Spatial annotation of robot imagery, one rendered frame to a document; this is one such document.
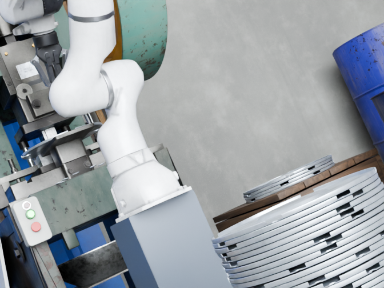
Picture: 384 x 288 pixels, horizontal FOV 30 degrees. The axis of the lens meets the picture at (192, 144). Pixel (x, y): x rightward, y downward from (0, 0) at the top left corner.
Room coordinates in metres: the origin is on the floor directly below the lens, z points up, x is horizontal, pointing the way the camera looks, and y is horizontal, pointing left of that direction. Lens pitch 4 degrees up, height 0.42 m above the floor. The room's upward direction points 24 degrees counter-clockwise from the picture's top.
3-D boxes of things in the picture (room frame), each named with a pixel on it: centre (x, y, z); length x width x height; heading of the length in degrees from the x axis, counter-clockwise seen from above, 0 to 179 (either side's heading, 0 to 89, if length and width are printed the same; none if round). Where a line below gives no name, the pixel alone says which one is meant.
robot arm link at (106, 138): (1.81, 0.13, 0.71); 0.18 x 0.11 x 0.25; 122
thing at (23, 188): (2.50, 0.45, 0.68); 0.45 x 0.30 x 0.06; 115
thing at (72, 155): (2.34, 0.37, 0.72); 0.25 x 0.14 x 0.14; 25
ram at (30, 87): (2.46, 0.43, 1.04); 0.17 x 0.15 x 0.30; 25
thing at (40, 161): (2.50, 0.45, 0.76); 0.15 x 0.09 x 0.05; 115
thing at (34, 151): (2.39, 0.39, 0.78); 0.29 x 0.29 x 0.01
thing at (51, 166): (2.51, 0.45, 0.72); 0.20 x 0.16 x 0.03; 115
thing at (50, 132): (2.49, 0.44, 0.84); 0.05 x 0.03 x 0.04; 115
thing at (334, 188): (1.18, -0.11, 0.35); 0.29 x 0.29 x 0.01
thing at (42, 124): (2.51, 0.45, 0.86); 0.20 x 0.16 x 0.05; 115
